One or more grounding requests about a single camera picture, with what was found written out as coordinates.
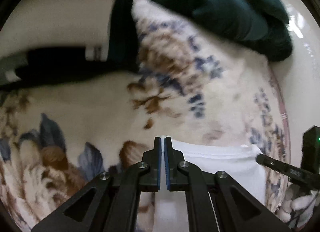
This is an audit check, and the person's right hand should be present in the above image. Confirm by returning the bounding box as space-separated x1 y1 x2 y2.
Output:
281 184 319 222

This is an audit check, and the floral quilt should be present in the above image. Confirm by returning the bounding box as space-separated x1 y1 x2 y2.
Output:
0 0 290 232

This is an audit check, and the white T-shirt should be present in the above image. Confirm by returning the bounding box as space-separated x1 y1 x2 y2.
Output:
155 136 267 232

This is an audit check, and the teal blanket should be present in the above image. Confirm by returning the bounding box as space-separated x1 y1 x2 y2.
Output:
146 0 293 62

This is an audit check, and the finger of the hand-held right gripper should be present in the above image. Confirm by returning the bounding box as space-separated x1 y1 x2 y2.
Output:
256 154 304 185

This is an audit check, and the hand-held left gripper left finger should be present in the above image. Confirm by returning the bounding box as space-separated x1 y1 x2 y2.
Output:
31 136 162 232

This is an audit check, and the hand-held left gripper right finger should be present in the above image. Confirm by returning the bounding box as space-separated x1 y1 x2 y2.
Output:
164 136 292 232

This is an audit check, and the white headboard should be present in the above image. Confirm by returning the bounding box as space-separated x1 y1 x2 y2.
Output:
260 0 320 172

